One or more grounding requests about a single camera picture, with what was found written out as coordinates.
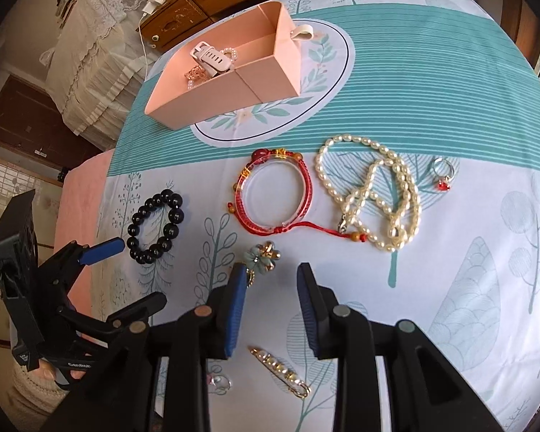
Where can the pink jewelry box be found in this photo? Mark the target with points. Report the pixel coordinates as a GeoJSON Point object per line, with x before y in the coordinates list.
{"type": "Point", "coordinates": [266, 67]}

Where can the person left hand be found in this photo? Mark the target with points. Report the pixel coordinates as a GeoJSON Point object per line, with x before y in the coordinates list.
{"type": "Point", "coordinates": [47, 371]}

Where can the white charger with cable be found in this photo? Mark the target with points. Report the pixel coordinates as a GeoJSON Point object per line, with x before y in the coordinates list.
{"type": "Point", "coordinates": [149, 8]}

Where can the pink blanket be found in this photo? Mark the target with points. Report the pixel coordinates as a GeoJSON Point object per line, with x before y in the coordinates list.
{"type": "Point", "coordinates": [81, 197]}

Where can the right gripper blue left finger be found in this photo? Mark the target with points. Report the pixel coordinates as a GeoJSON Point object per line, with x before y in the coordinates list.
{"type": "Point", "coordinates": [230, 310]}

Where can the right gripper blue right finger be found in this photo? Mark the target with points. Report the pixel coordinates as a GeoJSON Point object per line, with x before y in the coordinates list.
{"type": "Point", "coordinates": [316, 303]}

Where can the tree print tablecloth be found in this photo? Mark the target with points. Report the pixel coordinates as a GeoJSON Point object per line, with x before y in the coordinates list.
{"type": "Point", "coordinates": [406, 173]}

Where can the pink smart watch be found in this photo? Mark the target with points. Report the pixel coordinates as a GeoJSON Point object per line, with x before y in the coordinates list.
{"type": "Point", "coordinates": [210, 59]}

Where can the teal flower earring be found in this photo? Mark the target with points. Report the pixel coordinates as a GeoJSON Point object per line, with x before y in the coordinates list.
{"type": "Point", "coordinates": [261, 259]}

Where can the pearl safety pin brooch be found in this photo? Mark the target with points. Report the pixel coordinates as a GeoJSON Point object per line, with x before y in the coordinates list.
{"type": "Point", "coordinates": [287, 376]}

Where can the lace covered piano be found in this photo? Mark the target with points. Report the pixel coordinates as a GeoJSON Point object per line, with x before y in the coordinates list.
{"type": "Point", "coordinates": [97, 68]}

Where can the gold rose brooch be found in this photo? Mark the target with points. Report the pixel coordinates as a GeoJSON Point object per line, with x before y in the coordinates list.
{"type": "Point", "coordinates": [195, 74]}

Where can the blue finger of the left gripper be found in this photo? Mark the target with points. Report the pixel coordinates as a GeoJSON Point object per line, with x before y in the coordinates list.
{"type": "Point", "coordinates": [102, 251]}
{"type": "Point", "coordinates": [140, 310]}

